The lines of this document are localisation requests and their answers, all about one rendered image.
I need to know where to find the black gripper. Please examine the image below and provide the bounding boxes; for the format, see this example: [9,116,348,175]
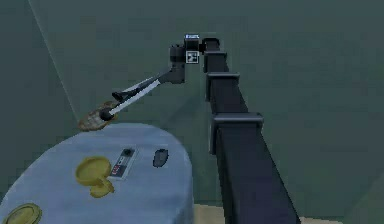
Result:
[99,43,187,122]

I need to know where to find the round blue dining table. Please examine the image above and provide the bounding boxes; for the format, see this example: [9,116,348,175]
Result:
[0,122,195,224]

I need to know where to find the grey remote control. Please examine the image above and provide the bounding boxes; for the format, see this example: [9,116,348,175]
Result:
[109,147,139,181]

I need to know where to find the small dark grey object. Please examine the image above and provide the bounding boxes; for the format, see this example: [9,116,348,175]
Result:
[152,148,170,168]

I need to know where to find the yellow bowl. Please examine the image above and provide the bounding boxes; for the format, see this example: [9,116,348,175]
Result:
[75,155,112,187]

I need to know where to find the small yellow dish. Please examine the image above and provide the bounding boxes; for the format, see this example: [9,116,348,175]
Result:
[89,179,116,199]

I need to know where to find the yellow plate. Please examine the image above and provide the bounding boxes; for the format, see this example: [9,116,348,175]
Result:
[1,203,43,224]

